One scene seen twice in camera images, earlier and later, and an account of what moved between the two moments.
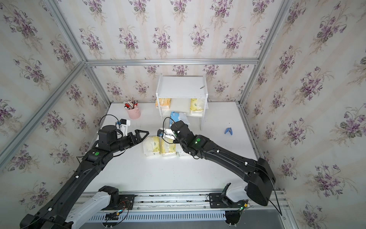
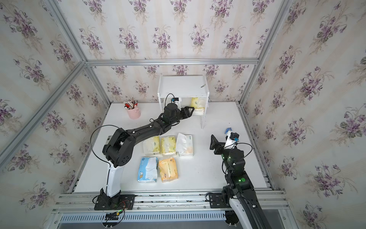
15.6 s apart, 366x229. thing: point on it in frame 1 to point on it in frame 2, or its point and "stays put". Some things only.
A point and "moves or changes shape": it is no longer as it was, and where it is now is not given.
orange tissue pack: [163, 101] to [168, 169]
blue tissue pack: [175, 116] moves or changes shape
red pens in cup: [130, 105] stays put
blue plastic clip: [228, 129] stays put
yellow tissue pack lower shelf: [193, 105] stays put
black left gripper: [133, 142] to [186, 110]
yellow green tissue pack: [151, 145] stays put
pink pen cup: [134, 113] stays put
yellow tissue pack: [167, 148] stays put
